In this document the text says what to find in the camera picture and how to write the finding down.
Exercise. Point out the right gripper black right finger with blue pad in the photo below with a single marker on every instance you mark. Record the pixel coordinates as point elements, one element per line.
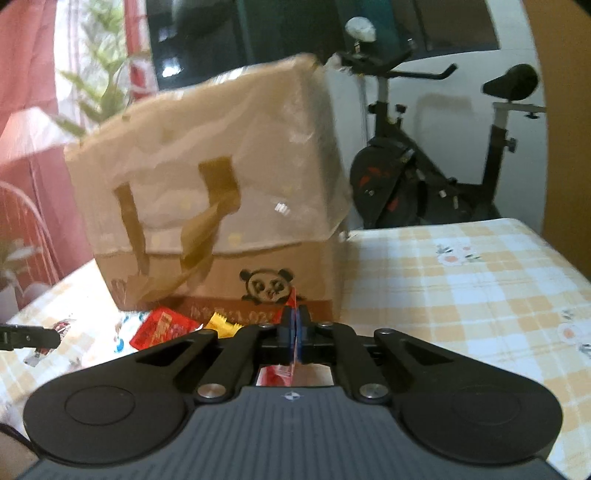
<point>338,346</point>

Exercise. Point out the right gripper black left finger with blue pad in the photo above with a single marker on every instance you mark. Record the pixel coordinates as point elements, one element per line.
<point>235,362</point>

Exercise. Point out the yellow snack packet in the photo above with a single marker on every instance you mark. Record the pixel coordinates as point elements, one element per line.
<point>221,326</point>

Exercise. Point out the red snack packet on table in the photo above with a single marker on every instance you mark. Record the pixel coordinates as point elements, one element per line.
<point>160,326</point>

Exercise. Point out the brown paper bag plastic lined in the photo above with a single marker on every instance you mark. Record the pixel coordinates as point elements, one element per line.
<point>228,196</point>

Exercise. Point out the black exercise bike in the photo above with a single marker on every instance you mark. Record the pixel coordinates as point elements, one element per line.
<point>452,140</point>

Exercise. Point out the yellow checked tablecloth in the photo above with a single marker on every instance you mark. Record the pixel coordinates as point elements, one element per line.
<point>494,291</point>

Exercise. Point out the white plastic bag on bike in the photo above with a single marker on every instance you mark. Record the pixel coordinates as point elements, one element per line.
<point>361,29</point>

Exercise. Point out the dark window with frame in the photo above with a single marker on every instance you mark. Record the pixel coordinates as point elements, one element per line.
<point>192,41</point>

